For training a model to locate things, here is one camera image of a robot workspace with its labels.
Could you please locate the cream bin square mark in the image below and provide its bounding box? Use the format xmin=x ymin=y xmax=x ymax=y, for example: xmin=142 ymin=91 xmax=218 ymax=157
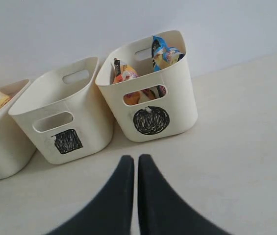
xmin=8 ymin=57 xmax=114 ymax=165

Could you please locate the cream bin triangle mark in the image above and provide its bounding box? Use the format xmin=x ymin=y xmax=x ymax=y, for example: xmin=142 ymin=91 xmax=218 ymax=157
xmin=0 ymin=79 xmax=36 ymax=179

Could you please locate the blue noodle bag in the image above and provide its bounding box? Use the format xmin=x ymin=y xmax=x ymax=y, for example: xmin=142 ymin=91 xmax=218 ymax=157
xmin=151 ymin=36 xmax=185 ymax=72

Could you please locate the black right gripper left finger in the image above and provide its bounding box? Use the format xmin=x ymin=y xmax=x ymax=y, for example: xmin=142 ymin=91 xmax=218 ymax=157
xmin=49 ymin=155 xmax=134 ymax=235

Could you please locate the cream bin circle mark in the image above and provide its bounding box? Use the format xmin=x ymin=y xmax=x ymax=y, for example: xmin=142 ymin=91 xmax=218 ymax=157
xmin=95 ymin=36 xmax=198 ymax=142

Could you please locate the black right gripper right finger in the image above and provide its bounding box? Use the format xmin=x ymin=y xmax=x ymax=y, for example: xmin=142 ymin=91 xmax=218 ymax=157
xmin=138 ymin=154 xmax=229 ymax=235

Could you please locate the orange noodle bag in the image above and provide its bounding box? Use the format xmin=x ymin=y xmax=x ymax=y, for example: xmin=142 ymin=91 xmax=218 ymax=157
xmin=112 ymin=58 xmax=167 ymax=106

